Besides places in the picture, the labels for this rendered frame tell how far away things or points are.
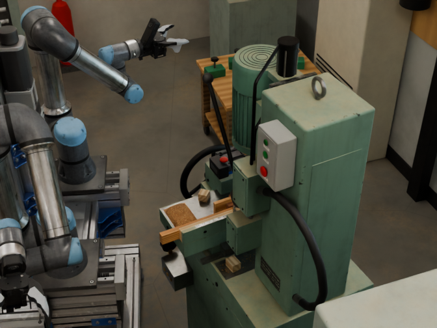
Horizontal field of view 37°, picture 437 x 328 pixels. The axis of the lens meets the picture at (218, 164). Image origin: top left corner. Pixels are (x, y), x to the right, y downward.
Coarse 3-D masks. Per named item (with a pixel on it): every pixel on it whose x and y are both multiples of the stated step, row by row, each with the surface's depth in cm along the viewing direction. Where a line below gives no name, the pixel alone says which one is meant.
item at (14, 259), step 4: (4, 256) 154; (8, 256) 154; (12, 256) 154; (16, 256) 154; (20, 256) 155; (4, 260) 153; (8, 260) 153; (12, 260) 154; (16, 260) 154; (20, 260) 154; (4, 264) 153; (8, 264) 153; (12, 264) 154; (16, 264) 154; (20, 264) 155; (4, 268) 154; (8, 268) 154; (12, 268) 154; (16, 268) 156; (20, 268) 158; (4, 272) 157; (8, 272) 158; (12, 272) 159; (20, 272) 161
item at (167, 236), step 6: (222, 210) 223; (228, 210) 223; (210, 216) 221; (192, 222) 219; (174, 228) 216; (162, 234) 214; (168, 234) 215; (174, 234) 216; (162, 240) 215; (168, 240) 216; (174, 240) 217
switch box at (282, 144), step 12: (276, 120) 170; (264, 132) 167; (276, 132) 166; (288, 132) 166; (276, 144) 163; (288, 144) 164; (276, 156) 165; (288, 156) 166; (276, 168) 167; (288, 168) 169; (276, 180) 170; (288, 180) 172
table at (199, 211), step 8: (208, 184) 246; (216, 192) 237; (184, 200) 234; (192, 200) 234; (208, 200) 234; (216, 200) 233; (160, 208) 230; (192, 208) 230; (200, 208) 230; (208, 208) 230; (160, 216) 232; (200, 216) 227; (168, 224) 225; (224, 232) 222; (176, 240) 222; (200, 240) 218; (208, 240) 220; (216, 240) 222; (224, 240) 224; (184, 248) 217; (192, 248) 219; (200, 248) 220; (208, 248) 222; (184, 256) 219
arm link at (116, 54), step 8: (104, 48) 251; (112, 48) 252; (120, 48) 253; (128, 48) 254; (104, 56) 250; (112, 56) 251; (120, 56) 253; (128, 56) 255; (112, 64) 254; (120, 64) 255
